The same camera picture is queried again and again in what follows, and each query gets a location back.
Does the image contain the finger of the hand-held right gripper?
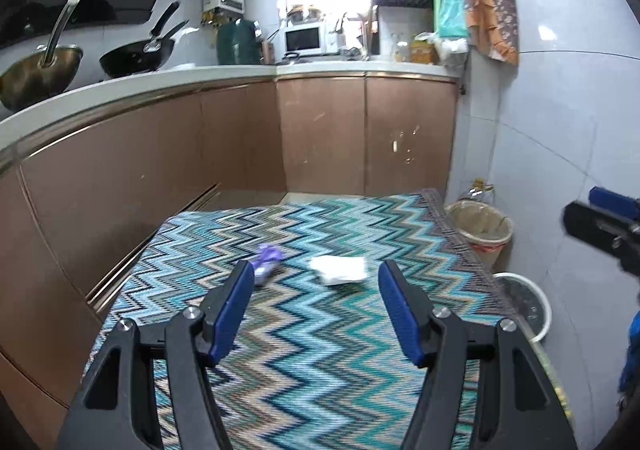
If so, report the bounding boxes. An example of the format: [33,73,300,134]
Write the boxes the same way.
[562,201,640,275]
[588,186,640,221]

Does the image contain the brass wok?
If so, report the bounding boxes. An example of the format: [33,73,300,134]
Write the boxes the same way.
[0,0,84,113]

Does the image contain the beige lined wastebasket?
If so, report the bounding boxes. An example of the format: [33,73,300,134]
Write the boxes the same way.
[444,200,515,269]

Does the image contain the glass pots on microwave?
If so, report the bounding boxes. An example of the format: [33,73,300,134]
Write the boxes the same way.
[287,4,323,25]

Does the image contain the white plastic bag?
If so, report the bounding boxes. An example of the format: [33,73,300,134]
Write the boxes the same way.
[435,37,469,68]

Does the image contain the clear oil bottle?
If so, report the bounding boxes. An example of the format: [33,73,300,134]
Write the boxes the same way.
[467,178,496,203]

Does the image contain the white plastic basin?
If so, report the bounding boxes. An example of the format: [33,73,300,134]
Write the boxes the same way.
[492,272,553,343]

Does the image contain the purple wrapper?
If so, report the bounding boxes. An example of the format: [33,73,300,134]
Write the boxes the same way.
[252,245,285,287]

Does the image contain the yellow bottle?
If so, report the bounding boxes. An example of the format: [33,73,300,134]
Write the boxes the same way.
[410,37,438,64]

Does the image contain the dark green appliance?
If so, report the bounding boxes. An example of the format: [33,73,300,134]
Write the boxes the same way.
[216,17,262,65]

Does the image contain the white microwave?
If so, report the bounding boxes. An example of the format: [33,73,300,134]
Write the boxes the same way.
[283,23,328,55]

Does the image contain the black frying pan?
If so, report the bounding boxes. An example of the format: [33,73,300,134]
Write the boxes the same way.
[99,1,190,79]

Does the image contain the teal hanging bag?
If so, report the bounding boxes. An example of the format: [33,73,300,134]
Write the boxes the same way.
[432,0,471,40]

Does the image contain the metal faucet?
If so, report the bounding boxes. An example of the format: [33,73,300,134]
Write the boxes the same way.
[340,12,375,55]

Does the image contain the zigzag patterned blanket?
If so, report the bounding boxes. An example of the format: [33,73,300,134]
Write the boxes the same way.
[82,188,571,450]

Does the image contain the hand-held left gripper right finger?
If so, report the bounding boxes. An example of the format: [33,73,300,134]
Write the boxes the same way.
[377,260,578,450]

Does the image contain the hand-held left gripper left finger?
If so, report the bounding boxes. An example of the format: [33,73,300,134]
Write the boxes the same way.
[57,260,256,450]

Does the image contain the white tissue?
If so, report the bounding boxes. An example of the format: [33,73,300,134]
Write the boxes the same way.
[308,255,368,287]

